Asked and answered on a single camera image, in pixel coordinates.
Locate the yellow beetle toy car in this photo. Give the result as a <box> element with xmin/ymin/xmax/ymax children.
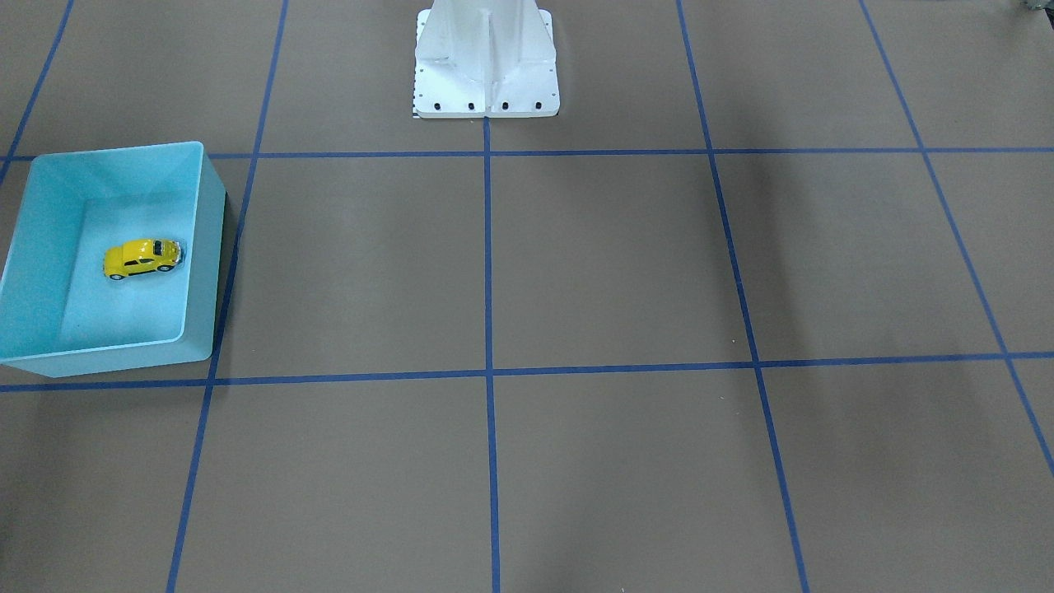
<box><xmin>102</xmin><ymin>239</ymin><xmax>184</xmax><ymax>281</ymax></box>

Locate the turquoise plastic bin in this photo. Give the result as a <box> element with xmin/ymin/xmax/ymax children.
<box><xmin>1</xmin><ymin>140</ymin><xmax>226</xmax><ymax>378</ymax></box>

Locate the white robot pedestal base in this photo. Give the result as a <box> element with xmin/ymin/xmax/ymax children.
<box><xmin>412</xmin><ymin>1</ymin><xmax>561</xmax><ymax>119</ymax></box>

